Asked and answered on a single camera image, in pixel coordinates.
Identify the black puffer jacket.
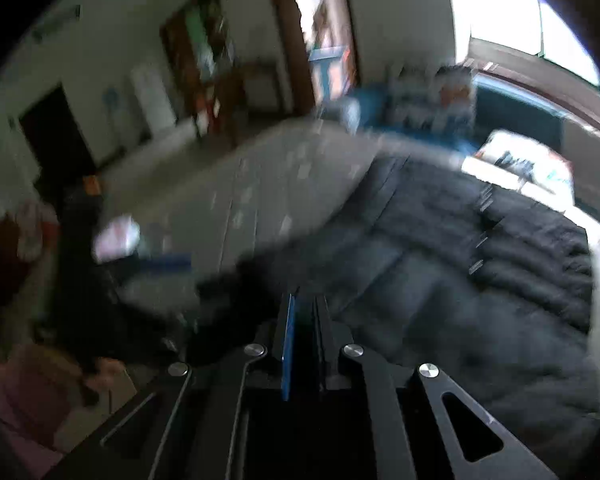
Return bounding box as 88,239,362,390
198,157,600,472

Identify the grey star quilted bedspread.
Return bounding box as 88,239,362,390
104,119,378,312

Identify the white cabinet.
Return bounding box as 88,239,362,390
130,63,176,136

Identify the wooden desk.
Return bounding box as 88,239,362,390
232,58,290,127

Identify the white embroidered pillow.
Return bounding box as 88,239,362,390
460,129,574,210

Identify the butterfly print pillow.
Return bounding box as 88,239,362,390
386,64,477,134

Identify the wooden wall shelf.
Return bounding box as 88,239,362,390
160,0,244,148

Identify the wooden door frame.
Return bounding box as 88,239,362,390
272,0,361,115

